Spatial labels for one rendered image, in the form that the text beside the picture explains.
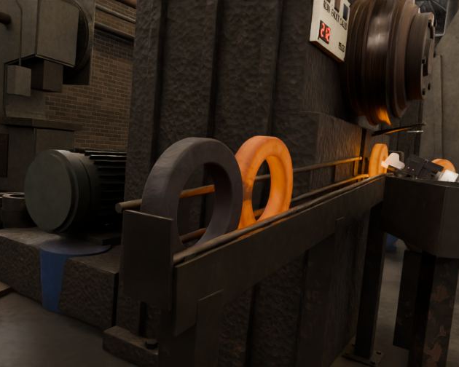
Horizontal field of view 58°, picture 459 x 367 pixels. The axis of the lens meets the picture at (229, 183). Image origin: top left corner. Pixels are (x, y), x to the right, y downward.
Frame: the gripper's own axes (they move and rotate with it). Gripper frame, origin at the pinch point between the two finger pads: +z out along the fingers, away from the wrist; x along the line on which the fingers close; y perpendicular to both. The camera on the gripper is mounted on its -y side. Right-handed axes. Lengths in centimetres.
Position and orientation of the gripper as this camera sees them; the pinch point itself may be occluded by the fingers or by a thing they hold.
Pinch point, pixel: (379, 163)
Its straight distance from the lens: 160.0
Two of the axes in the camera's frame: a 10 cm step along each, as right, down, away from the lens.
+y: 3.4, -9.1, -2.4
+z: -7.8, -4.2, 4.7
